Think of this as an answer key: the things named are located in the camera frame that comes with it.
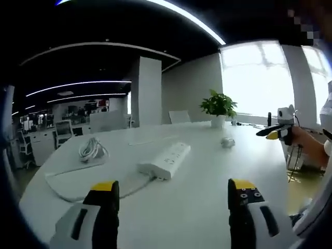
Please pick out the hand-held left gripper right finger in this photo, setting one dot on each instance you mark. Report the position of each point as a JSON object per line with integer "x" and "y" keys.
{"x": 241, "y": 220}

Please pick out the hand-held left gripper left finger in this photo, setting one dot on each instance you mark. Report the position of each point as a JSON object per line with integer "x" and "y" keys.
{"x": 103, "y": 220}

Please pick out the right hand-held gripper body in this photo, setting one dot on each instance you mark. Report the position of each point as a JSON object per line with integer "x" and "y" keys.
{"x": 285, "y": 116}

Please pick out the white charger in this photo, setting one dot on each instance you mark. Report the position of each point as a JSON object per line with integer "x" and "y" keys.
{"x": 227, "y": 142}

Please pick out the white power strip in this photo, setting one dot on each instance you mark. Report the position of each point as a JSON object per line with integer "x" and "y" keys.
{"x": 166, "y": 159}

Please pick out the white desk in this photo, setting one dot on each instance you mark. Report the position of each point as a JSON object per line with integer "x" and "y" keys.
{"x": 181, "y": 207}

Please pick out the ceiling light strip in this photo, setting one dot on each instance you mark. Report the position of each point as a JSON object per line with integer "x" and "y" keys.
{"x": 186, "y": 15}

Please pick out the person's right hand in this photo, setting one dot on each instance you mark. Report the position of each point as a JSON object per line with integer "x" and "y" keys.
{"x": 302, "y": 141}

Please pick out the person in white shirt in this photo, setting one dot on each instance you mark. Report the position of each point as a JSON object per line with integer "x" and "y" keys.
{"x": 327, "y": 109}

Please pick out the green potted plant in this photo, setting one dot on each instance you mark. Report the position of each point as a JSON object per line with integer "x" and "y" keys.
{"x": 218, "y": 106}

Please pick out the white chair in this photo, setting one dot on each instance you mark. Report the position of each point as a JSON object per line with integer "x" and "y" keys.
{"x": 179, "y": 116}

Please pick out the mesh office chair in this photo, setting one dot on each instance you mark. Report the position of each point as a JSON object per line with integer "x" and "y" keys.
{"x": 63, "y": 132}
{"x": 24, "y": 147}

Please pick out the silver computer monitor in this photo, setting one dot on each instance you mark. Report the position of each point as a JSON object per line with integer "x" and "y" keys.
{"x": 109, "y": 122}

